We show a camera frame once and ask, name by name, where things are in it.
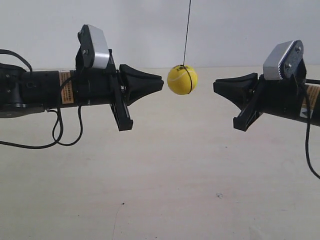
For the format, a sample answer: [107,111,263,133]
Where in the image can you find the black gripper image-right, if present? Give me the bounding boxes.
[212,60,310,132]

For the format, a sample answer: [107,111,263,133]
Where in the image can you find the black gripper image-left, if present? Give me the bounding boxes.
[74,49,164,132]

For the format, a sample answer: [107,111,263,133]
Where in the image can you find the yellow tennis ball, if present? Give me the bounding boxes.
[167,64,198,95]

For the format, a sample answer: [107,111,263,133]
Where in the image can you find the silver wrist camera image-right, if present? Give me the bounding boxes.
[262,39,304,81]

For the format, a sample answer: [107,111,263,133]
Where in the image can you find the silver wrist camera image-left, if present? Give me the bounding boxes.
[78,24,110,70]

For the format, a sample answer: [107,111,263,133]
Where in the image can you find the black cable image-right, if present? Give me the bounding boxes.
[293,76,320,180]

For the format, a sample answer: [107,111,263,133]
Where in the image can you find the thin black hanging string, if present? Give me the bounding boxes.
[183,0,193,66]

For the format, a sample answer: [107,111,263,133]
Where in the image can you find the black cable image-left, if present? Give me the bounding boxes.
[0,49,84,150]

